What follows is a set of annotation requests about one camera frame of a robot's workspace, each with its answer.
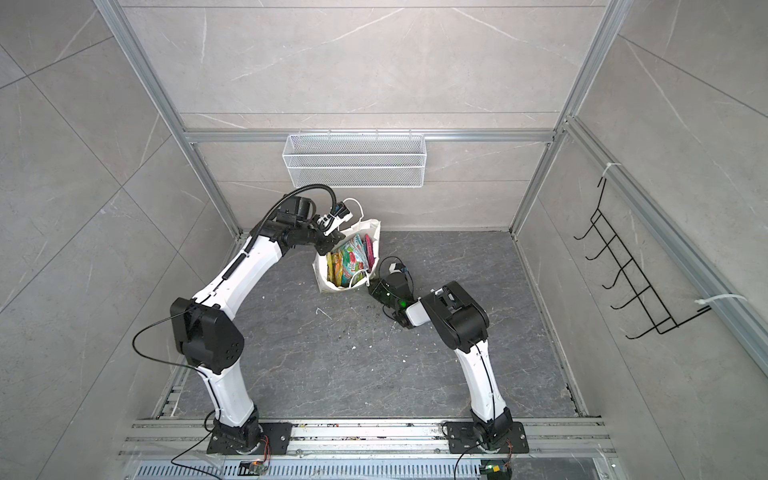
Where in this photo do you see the white wire mesh basket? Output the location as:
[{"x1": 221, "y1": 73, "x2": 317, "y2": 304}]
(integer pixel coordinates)
[{"x1": 282, "y1": 133, "x2": 428, "y2": 188}]

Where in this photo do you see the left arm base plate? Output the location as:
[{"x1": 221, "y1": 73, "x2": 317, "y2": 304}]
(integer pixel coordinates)
[{"x1": 206, "y1": 422, "x2": 293, "y2": 455}]

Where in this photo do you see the aluminium front rail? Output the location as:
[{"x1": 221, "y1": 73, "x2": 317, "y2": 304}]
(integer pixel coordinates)
[{"x1": 116, "y1": 418, "x2": 619, "y2": 461}]

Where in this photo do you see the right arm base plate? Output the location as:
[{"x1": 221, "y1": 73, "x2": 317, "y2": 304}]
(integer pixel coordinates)
[{"x1": 442, "y1": 421, "x2": 530, "y2": 455}]

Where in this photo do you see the magenta snack packet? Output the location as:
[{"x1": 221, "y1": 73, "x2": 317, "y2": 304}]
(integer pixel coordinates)
[{"x1": 363, "y1": 234, "x2": 376, "y2": 272}]

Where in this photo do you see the yellow green snack packet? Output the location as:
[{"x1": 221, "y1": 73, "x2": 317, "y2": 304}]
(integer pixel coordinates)
[{"x1": 326, "y1": 252, "x2": 344, "y2": 288}]

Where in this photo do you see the black wire hook rack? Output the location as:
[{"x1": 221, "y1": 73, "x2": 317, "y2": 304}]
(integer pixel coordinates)
[{"x1": 573, "y1": 178, "x2": 712, "y2": 340}]

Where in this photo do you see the green circuit board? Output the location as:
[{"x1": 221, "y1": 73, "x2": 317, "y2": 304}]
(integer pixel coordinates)
[{"x1": 479, "y1": 461, "x2": 513, "y2": 480}]

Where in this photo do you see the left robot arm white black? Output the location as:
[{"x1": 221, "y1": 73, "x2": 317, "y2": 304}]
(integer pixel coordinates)
[{"x1": 170, "y1": 194, "x2": 352, "y2": 454}]

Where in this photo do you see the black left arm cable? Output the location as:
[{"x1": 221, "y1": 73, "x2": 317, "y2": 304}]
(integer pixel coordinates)
[{"x1": 250, "y1": 183, "x2": 338, "y2": 241}]

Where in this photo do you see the white cable tie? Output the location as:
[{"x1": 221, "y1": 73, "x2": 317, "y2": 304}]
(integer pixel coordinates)
[{"x1": 694, "y1": 293, "x2": 748, "y2": 306}]

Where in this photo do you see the teal mint candy packet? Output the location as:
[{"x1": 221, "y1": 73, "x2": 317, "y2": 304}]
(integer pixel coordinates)
[{"x1": 340, "y1": 234, "x2": 368, "y2": 280}]

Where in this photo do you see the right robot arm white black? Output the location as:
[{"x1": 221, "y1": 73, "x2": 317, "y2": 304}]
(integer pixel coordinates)
[{"x1": 368, "y1": 271, "x2": 529, "y2": 454}]

